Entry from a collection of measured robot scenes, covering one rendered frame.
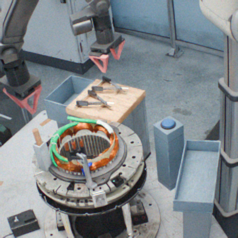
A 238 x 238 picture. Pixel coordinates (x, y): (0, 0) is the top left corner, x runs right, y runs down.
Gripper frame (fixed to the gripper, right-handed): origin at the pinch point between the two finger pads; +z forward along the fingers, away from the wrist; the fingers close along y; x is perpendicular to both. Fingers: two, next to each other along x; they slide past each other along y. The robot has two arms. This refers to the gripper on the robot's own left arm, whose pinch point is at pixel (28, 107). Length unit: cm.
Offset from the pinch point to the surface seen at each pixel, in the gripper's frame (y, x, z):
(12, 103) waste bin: -131, 57, 100
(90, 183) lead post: 16.9, 0.9, 18.4
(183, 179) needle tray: 30.1, 22.4, 29.0
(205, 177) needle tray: 35, 27, 29
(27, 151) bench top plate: -44, 15, 55
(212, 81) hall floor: -76, 189, 148
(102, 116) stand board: -5.9, 27.1, 26.5
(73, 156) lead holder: 14.1, 0.1, 9.7
